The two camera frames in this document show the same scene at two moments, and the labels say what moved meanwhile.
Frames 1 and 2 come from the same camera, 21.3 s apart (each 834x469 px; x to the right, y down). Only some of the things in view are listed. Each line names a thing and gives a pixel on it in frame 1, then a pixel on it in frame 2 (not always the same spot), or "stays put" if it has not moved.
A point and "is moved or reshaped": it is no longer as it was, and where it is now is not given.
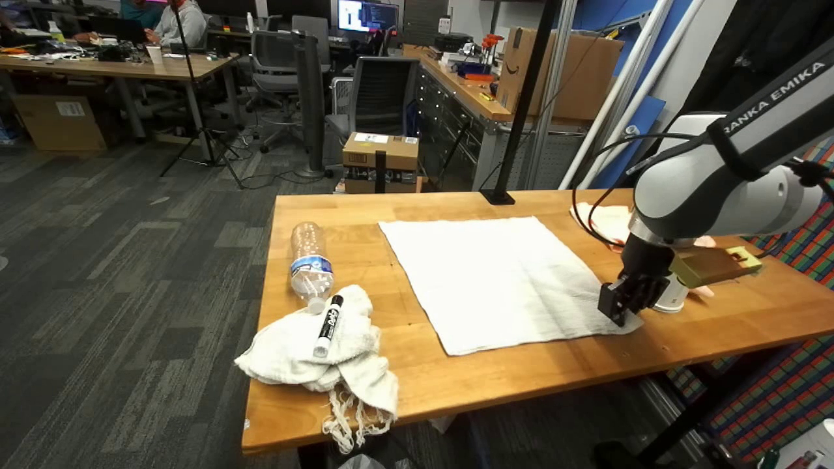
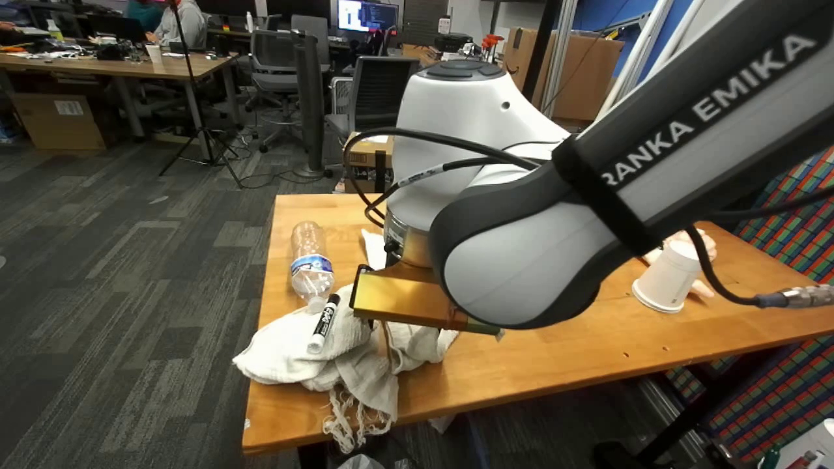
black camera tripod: [201, 135] stays put
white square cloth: [487, 282] is moved or reshaped
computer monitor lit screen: [369, 15] stays put
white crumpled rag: [355, 370] stays put
